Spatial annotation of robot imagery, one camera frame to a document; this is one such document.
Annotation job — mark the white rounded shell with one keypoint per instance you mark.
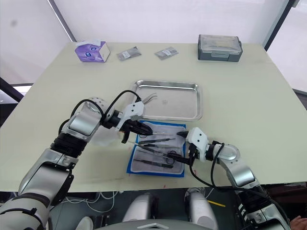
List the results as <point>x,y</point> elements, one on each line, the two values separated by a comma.
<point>200,208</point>
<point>140,207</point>

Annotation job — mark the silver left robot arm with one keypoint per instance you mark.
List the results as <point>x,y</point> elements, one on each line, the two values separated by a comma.
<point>81,122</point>

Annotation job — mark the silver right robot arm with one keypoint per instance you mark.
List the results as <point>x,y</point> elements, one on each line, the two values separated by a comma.
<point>239,172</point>

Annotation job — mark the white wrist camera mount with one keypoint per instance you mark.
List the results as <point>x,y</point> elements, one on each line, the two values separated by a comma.
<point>133,110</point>
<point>198,140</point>

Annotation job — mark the person's bare hand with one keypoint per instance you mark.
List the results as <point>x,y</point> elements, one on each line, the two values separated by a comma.
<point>299,223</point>

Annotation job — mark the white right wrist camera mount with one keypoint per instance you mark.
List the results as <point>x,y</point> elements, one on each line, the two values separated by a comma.
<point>198,140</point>

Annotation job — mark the purple tissue box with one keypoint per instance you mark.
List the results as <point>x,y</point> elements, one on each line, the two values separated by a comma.
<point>92,52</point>

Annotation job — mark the curved silver tweezers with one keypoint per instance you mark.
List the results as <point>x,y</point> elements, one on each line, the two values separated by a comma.
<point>149,98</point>

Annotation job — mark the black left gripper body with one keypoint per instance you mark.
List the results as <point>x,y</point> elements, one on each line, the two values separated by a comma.
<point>131,125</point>

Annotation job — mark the grey robot torso cover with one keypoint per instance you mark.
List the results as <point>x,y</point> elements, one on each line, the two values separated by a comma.
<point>148,226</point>

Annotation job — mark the black diagonal frame post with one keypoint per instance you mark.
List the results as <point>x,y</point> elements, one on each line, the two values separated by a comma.
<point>62,20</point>
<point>279,24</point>

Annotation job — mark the blue surgical instrument pack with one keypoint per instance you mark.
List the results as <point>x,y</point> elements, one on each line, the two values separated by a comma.
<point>156,169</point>

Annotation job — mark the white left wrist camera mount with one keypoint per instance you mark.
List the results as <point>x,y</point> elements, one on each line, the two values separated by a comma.
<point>133,110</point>

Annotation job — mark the long black forceps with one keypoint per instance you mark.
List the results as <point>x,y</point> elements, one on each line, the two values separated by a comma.
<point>153,163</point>

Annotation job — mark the rectangular metal tray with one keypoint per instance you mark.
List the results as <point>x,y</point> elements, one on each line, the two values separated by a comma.
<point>168,100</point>

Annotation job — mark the yellow pencil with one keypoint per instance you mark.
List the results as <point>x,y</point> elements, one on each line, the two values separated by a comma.
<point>216,203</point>

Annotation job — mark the small grey foil packet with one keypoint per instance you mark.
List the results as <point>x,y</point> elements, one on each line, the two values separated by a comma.
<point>128,54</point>
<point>166,52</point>

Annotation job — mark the grey plastic lidded box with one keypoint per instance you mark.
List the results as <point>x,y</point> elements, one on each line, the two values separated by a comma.
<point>219,48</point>

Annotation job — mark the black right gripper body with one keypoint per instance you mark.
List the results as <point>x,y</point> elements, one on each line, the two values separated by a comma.
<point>192,151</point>

